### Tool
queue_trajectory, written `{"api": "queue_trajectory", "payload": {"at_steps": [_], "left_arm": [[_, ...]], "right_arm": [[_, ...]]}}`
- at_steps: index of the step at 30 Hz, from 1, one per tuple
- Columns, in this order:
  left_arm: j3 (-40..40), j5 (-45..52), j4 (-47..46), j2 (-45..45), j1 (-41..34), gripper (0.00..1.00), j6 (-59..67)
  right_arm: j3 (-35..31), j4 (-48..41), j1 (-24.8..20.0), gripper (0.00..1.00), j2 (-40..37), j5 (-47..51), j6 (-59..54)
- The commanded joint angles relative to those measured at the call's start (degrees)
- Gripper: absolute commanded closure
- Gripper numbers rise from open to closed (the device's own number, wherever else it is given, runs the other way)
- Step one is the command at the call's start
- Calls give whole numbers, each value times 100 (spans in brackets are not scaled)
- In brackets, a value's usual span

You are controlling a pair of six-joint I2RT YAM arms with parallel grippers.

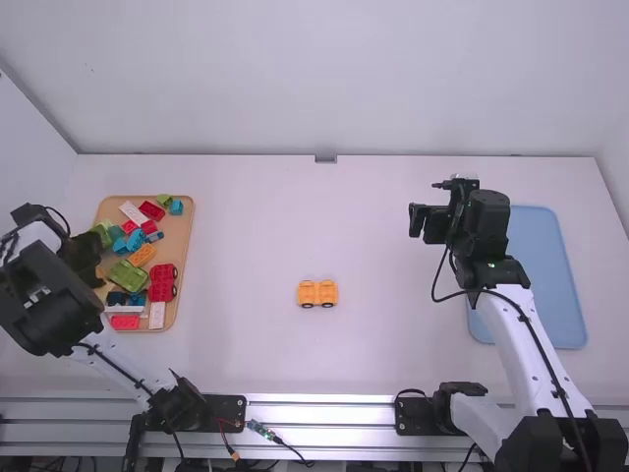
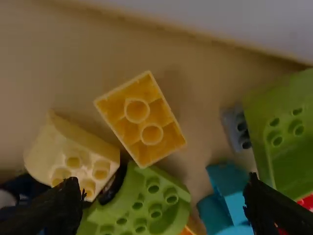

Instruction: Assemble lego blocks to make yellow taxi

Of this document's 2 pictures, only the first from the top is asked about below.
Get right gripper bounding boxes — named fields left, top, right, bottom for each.
left=407, top=197, right=467, bottom=246

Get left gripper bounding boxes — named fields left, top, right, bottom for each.
left=57, top=229, right=110, bottom=292

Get yellow toy brick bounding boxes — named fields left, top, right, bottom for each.
left=127, top=243, right=158, bottom=268

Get red wheeled toy brick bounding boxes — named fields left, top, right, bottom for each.
left=147, top=264, right=180, bottom=303

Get tan tray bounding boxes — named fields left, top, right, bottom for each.
left=92, top=195, right=196, bottom=334

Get yellow toy car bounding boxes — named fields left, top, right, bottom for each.
left=296, top=278, right=341, bottom=310

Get blue mat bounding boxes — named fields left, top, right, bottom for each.
left=466, top=205, right=590, bottom=351

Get silver rails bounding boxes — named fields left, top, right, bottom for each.
left=0, top=391, right=629, bottom=459

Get black cable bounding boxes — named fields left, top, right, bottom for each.
left=430, top=243, right=476, bottom=304

